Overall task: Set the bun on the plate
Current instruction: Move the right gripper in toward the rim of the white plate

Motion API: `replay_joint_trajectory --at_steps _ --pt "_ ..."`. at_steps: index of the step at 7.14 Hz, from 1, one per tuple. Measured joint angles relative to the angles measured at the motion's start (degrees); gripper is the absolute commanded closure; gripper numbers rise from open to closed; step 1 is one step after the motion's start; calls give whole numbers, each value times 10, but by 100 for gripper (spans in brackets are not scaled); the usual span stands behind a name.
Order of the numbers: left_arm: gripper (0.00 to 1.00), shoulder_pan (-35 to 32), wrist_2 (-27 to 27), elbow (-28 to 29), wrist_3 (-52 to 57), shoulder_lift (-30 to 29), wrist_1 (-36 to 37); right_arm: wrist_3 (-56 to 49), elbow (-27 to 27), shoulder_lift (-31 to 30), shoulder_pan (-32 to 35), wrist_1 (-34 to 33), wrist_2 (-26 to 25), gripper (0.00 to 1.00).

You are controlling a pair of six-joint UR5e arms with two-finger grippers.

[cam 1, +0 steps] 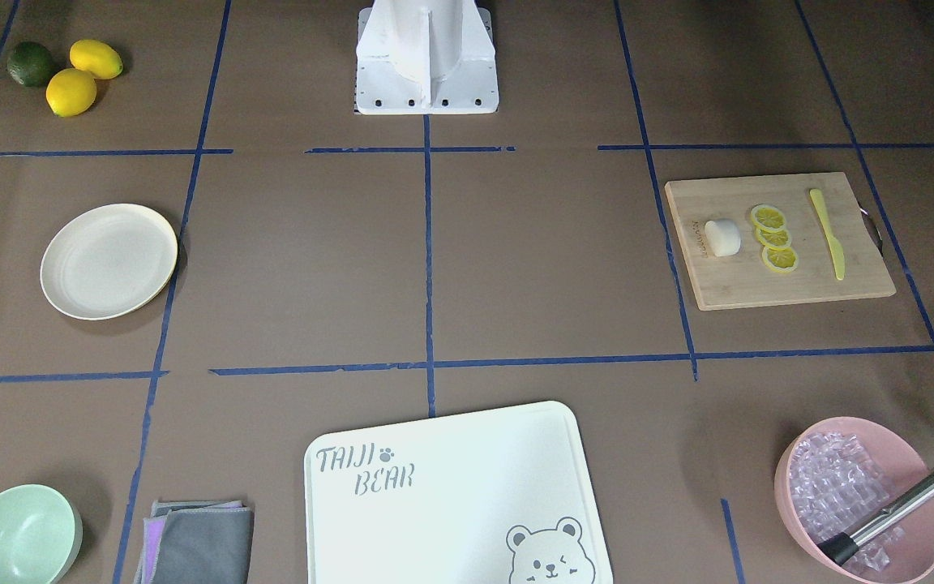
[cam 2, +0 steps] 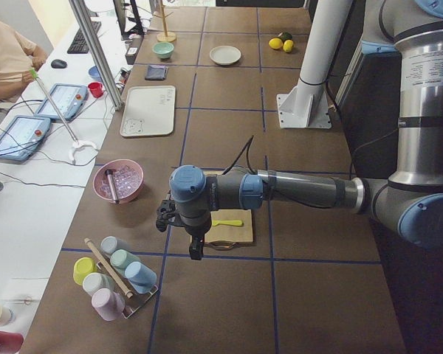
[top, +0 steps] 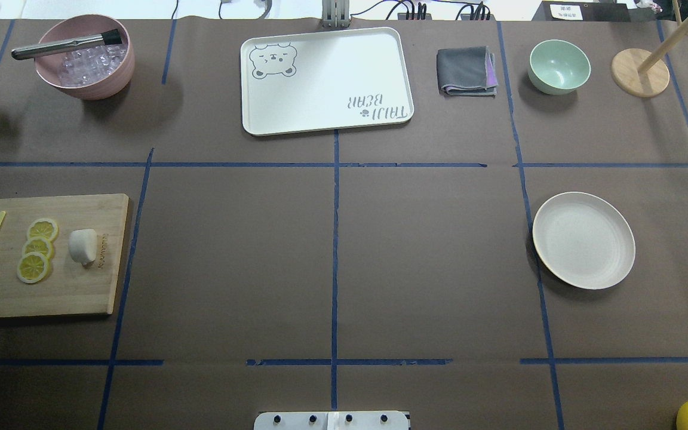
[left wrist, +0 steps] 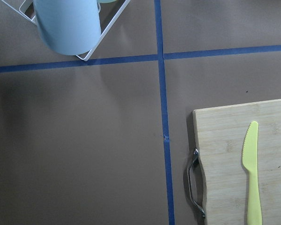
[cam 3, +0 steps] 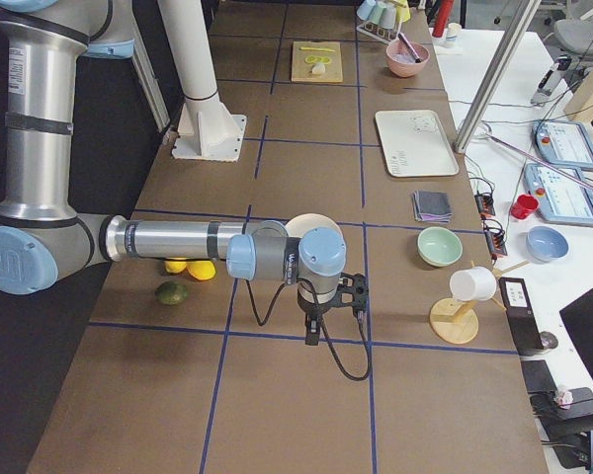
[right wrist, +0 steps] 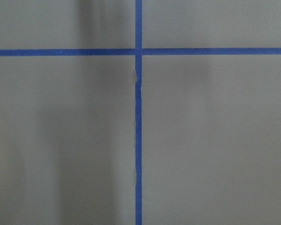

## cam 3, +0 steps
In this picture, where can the blue bowl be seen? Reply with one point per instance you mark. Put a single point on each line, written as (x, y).
(546, 244)

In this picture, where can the red cylinder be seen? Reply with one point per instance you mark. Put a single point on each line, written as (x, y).
(444, 10)

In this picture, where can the folded grey cloth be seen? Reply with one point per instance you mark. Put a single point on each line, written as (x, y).
(431, 206)

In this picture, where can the bamboo cutting board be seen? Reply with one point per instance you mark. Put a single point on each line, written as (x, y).
(301, 71)

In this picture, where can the light blue cup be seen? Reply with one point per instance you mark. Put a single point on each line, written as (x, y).
(365, 9)

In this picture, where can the aluminium frame post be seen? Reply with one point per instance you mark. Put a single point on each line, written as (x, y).
(511, 38)

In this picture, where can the black box device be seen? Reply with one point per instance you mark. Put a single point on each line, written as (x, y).
(523, 326)

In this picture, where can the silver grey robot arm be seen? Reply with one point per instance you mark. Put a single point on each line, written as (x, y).
(43, 239)

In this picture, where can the grey white cup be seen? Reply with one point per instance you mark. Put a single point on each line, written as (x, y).
(388, 17)

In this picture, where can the mint green bowl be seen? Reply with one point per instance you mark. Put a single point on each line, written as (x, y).
(439, 247)

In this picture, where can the wooden mug tree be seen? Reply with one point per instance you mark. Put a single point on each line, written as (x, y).
(455, 321)

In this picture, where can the red cup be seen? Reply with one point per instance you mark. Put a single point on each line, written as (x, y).
(524, 206)

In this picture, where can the wire cup rack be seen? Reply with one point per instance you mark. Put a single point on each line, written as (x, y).
(379, 29)

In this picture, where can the cream bear tray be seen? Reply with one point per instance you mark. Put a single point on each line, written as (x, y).
(415, 144)

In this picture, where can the white mug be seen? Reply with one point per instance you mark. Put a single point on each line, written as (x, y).
(474, 284)

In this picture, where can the yellow lemon left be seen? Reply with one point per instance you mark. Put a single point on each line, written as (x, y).
(174, 267)

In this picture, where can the far teach pendant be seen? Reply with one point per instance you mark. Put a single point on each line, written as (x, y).
(564, 142)

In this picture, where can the yellow cup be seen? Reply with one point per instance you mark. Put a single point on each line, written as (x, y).
(402, 10)

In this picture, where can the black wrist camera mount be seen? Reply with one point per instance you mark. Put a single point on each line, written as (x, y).
(353, 292)

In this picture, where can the near teach pendant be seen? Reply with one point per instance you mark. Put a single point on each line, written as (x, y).
(561, 201)

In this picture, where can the round white plate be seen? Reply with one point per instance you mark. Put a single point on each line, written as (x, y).
(298, 226)

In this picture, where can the yellow plastic knife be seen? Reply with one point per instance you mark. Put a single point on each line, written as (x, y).
(315, 48)

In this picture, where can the black USB hub far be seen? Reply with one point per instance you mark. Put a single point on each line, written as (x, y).
(485, 205)

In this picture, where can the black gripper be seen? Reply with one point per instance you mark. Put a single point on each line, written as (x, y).
(312, 310)

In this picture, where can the black usb hub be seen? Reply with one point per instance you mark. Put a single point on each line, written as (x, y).
(485, 205)
(495, 238)

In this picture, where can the black USB hub near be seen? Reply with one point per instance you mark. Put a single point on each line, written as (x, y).
(495, 238)

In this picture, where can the ice cubes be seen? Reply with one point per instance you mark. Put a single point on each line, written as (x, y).
(404, 59)

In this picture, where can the yellow lemon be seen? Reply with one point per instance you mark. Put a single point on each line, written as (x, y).
(201, 270)
(174, 267)

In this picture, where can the teach pendant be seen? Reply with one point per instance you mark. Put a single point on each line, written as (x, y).
(564, 142)
(561, 201)

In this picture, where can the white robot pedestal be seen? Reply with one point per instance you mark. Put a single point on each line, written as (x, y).
(206, 129)

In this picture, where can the metal ice tongs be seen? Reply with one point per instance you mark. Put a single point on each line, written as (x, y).
(409, 46)

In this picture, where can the yellow lemon right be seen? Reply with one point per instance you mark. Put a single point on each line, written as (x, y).
(201, 270)

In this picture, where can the paper cup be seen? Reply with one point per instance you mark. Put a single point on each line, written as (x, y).
(452, 34)

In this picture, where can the pink bowl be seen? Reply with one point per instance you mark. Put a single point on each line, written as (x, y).
(395, 47)

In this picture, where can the green lime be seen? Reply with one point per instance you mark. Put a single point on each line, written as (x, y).
(171, 293)

